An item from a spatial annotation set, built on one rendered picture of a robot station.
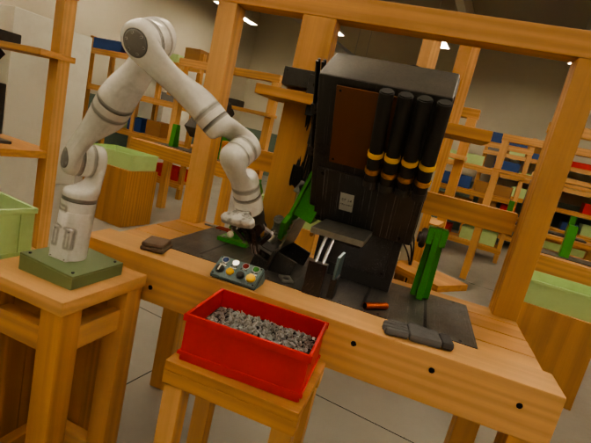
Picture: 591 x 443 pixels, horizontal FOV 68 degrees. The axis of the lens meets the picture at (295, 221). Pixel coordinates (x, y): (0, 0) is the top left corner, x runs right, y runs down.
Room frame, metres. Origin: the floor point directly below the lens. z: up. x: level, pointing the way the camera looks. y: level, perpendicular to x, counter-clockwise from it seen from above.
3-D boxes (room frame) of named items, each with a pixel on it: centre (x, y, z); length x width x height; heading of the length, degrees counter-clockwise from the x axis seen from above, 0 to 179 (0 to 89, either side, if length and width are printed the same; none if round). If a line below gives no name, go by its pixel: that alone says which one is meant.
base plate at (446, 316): (1.54, -0.12, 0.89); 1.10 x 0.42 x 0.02; 75
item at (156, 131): (7.31, 2.88, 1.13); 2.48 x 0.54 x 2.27; 66
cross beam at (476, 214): (1.90, -0.22, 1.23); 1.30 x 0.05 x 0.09; 75
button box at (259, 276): (1.30, 0.14, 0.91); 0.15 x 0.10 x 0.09; 75
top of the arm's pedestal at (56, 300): (1.19, 0.62, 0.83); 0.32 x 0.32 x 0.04; 72
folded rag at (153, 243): (1.42, 0.44, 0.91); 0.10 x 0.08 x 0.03; 179
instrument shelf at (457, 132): (1.79, -0.19, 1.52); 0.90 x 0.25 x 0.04; 75
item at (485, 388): (1.27, -0.05, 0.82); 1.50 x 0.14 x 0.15; 75
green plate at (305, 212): (1.50, -0.04, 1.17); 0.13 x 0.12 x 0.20; 75
